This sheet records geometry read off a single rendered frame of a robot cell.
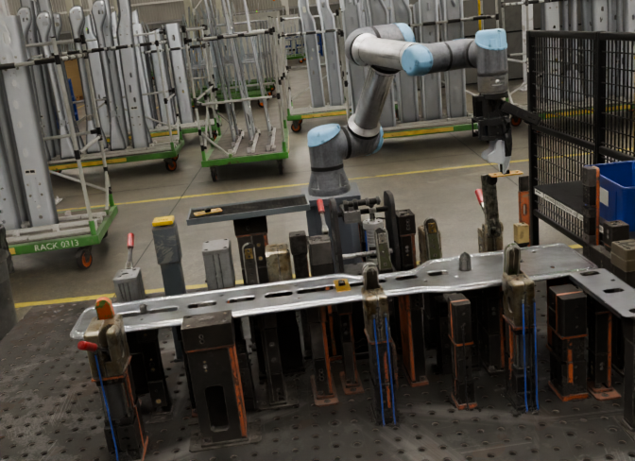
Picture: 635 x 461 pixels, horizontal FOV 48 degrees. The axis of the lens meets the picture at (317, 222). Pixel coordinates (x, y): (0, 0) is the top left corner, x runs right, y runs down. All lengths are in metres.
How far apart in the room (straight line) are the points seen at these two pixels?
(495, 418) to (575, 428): 0.19
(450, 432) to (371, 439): 0.19
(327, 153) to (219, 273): 0.66
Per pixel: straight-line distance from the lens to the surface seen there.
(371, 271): 1.73
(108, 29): 9.81
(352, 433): 1.84
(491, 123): 1.85
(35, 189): 6.10
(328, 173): 2.44
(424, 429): 1.83
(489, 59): 1.83
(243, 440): 1.85
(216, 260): 1.99
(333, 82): 11.49
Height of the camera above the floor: 1.70
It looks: 16 degrees down
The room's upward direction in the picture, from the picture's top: 6 degrees counter-clockwise
